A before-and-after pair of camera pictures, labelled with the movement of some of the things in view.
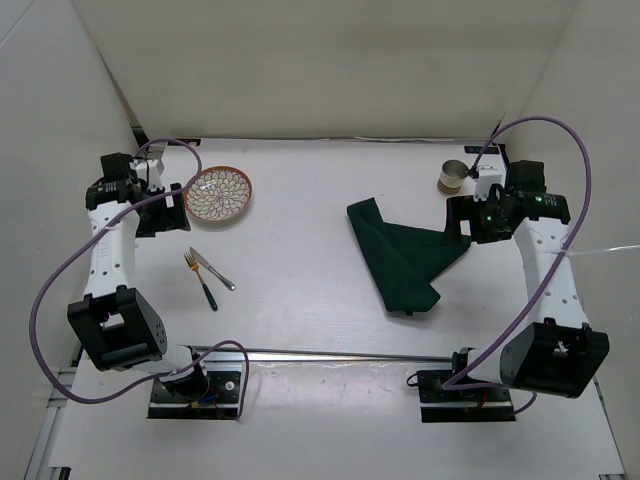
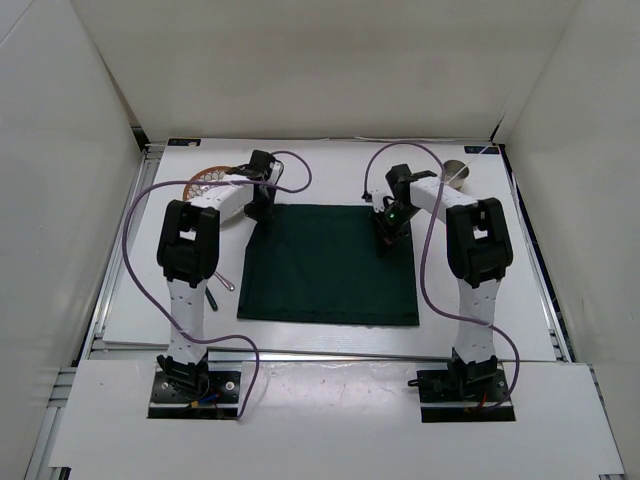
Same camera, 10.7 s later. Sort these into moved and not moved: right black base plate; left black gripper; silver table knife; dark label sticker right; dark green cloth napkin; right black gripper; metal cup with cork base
Moved: dark green cloth napkin; left black gripper; right black gripper
Not moved: dark label sticker right; metal cup with cork base; right black base plate; silver table knife
